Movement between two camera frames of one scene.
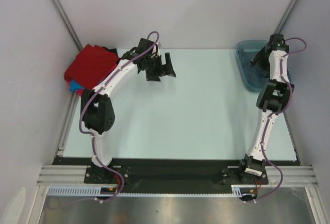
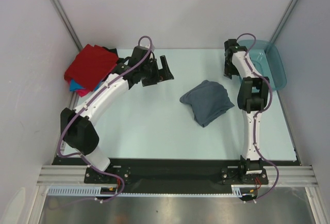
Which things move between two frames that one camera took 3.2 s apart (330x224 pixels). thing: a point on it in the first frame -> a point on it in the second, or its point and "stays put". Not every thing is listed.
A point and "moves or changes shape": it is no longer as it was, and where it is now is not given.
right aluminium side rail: [293, 139] stays put
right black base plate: [231, 176] stays put
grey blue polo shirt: [256, 77] moves or changes shape
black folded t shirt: [113, 50] stays put
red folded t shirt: [90, 66] stays put
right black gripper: [259, 60] -> [229, 72]
